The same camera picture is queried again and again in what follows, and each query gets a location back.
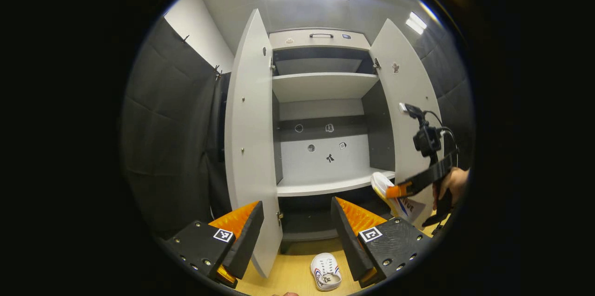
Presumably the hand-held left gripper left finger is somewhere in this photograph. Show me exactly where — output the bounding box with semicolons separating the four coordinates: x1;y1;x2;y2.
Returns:
160;201;264;289

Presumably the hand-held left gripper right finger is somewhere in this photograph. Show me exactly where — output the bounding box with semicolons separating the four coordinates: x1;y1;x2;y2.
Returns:
331;197;433;288

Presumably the white striped shoe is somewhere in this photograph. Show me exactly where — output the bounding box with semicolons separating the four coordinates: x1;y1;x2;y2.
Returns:
370;171;426;223
311;253;342;292

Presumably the grey shoe cabinet door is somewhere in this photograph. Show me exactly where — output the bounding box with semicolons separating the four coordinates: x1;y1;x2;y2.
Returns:
370;18;444;231
225;8;283;278

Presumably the grey shoe cabinet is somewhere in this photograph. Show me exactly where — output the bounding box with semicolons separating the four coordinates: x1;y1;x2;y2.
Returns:
269;29;397;255

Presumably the grey cabinet drawer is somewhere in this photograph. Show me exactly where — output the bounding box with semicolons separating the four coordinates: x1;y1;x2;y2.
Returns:
269;29;371;51

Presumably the black quilted curtain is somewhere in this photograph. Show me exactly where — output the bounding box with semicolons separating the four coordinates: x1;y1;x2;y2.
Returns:
122;17;233;241
418;3;476;171

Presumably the small ceiling light panel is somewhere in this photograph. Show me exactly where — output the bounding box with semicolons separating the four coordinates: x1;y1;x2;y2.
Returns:
405;12;427;35

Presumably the black backdrop cloth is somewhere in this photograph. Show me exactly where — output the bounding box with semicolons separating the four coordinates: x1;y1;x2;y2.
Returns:
207;72;233;220

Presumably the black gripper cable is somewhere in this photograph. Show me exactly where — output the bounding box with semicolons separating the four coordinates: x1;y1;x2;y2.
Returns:
424;110;460;167

